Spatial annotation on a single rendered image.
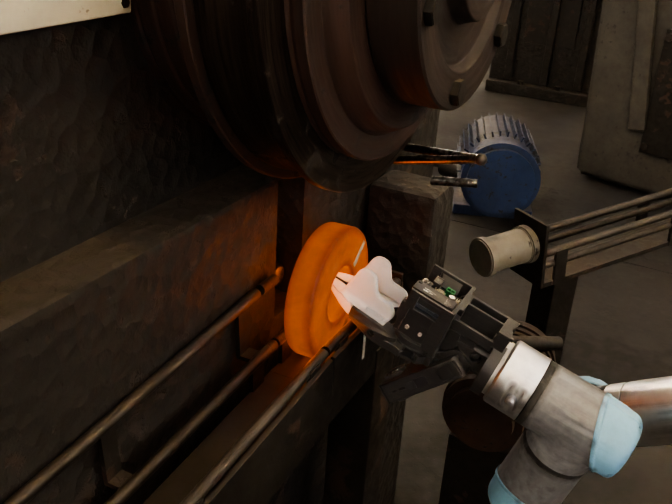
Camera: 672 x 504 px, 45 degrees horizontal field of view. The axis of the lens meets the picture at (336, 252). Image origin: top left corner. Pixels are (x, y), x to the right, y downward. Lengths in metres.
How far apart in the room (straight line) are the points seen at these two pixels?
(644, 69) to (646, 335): 1.33
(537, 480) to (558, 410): 0.09
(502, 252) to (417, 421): 0.84
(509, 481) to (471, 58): 0.45
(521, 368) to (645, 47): 2.74
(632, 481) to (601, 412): 1.10
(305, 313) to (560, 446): 0.29
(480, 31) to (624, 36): 2.73
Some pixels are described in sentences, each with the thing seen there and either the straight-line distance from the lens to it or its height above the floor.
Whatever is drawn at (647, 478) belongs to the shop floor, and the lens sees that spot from 1.97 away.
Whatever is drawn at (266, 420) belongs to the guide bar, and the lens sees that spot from 0.78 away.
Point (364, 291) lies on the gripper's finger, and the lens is 0.87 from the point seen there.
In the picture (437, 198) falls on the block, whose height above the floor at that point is 0.80.
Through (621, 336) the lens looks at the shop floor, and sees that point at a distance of 2.49.
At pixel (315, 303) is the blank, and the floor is 0.76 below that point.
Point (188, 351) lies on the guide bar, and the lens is 0.78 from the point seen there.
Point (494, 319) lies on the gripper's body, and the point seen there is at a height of 0.76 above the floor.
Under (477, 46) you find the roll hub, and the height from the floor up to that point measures 1.03.
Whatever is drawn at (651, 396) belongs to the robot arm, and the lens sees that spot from 0.97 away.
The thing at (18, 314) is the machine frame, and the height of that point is 0.87.
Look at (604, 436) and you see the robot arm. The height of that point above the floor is 0.69.
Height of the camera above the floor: 1.17
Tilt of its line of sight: 25 degrees down
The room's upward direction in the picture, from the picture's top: 4 degrees clockwise
